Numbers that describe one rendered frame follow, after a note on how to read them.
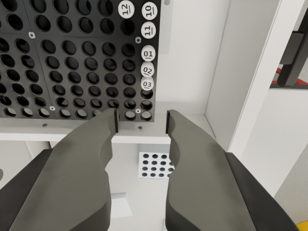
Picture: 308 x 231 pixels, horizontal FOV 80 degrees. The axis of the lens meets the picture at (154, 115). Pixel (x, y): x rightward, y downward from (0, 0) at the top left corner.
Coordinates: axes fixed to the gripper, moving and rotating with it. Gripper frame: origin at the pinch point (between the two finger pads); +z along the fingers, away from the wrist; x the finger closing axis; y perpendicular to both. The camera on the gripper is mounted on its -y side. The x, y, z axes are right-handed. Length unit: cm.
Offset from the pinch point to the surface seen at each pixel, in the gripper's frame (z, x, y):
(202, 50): 13.8, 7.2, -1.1
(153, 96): 7.4, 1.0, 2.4
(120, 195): 20.6, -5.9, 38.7
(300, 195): 96, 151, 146
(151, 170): 18.0, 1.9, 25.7
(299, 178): 96, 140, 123
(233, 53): 9.7, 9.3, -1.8
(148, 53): 6.2, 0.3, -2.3
